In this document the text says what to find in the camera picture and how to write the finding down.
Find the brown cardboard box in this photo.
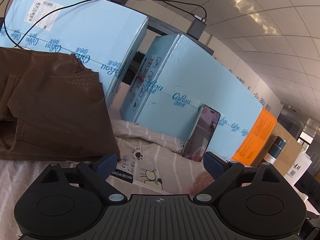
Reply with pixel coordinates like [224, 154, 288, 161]
[251, 123, 302, 176]

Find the brown leather garment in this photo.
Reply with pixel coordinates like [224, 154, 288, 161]
[1, 47, 120, 161]

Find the pink knitted sweater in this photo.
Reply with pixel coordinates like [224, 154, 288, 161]
[189, 171, 215, 197]

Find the black cable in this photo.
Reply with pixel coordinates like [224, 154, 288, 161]
[0, 0, 208, 51]

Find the right light blue carton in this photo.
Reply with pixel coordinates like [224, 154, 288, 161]
[120, 35, 262, 158]

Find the patterned beige bed sheet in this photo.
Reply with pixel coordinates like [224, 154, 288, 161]
[1, 120, 206, 239]

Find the black smartphone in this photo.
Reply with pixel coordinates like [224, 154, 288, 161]
[182, 105, 220, 162]

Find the light blue carton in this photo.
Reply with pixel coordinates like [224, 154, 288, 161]
[1, 0, 148, 106]
[120, 35, 262, 158]

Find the white paper bag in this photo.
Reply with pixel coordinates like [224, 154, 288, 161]
[284, 151, 312, 186]

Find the left light blue carton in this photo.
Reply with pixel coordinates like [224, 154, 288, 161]
[1, 0, 148, 106]

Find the black power adapter right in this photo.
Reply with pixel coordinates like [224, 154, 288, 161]
[187, 15, 207, 40]

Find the dark blue thermos bottle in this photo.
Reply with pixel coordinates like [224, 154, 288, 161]
[263, 136, 286, 164]

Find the orange paper sheet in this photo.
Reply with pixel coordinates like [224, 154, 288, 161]
[232, 108, 277, 166]

